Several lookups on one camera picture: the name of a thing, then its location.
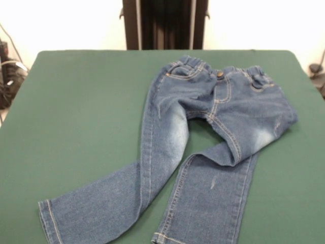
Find dark green table cloth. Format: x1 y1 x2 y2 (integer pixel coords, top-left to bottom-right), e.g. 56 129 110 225
0 49 325 244

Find white cable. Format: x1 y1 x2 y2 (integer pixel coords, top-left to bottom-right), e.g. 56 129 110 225
0 58 28 77

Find blue denim jeans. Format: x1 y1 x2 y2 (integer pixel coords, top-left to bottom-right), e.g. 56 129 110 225
38 55 299 244

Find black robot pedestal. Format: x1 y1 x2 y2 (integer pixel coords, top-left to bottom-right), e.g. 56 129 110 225
118 0 211 51

